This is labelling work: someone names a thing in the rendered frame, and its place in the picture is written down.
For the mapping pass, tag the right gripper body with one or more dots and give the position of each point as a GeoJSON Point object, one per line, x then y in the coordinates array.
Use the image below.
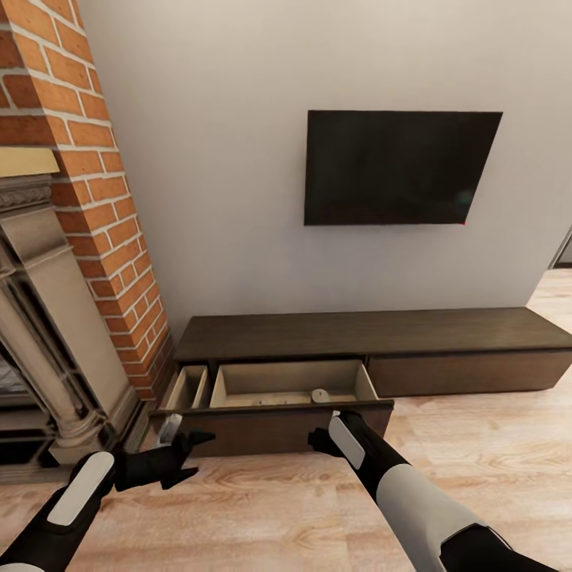
{"type": "Point", "coordinates": [322, 443]}

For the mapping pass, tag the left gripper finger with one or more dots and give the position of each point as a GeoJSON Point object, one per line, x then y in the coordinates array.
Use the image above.
{"type": "Point", "coordinates": [185, 474]}
{"type": "Point", "coordinates": [195, 438]}

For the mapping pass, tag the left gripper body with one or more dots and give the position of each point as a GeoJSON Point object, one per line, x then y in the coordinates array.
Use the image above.
{"type": "Point", "coordinates": [165, 463]}

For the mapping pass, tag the cabinet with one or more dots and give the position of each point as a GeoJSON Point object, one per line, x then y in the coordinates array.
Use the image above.
{"type": "Point", "coordinates": [225, 362]}

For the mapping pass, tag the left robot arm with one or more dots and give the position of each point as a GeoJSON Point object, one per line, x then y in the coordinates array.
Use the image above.
{"type": "Point", "coordinates": [50, 540]}

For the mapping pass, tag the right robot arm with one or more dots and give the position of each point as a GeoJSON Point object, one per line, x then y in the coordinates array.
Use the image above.
{"type": "Point", "coordinates": [437, 533]}

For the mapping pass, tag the wood fireplace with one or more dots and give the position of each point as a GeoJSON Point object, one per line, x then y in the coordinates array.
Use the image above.
{"type": "Point", "coordinates": [63, 391]}

